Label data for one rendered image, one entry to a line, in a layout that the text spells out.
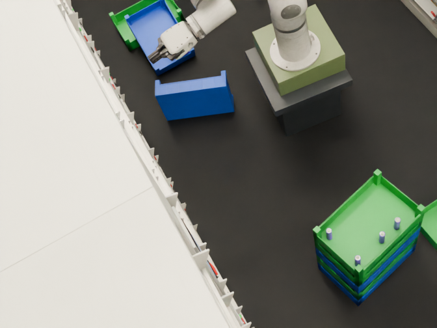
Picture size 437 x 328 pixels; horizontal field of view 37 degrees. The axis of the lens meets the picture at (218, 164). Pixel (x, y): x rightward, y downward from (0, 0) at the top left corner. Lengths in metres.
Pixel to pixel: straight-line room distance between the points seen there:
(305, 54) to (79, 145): 1.78
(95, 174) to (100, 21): 2.63
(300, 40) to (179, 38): 0.44
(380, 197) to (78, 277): 1.67
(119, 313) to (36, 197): 0.16
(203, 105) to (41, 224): 2.10
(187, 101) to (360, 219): 0.95
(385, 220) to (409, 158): 0.52
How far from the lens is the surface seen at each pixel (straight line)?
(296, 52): 2.39
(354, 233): 2.17
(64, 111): 0.75
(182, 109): 2.78
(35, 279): 0.67
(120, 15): 3.24
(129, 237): 0.65
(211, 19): 2.19
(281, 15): 2.12
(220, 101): 2.73
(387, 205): 2.21
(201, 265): 0.89
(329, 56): 2.45
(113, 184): 0.68
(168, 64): 2.95
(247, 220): 2.57
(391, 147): 2.68
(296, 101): 2.46
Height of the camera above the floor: 2.35
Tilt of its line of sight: 61 degrees down
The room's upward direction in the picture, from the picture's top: 22 degrees counter-clockwise
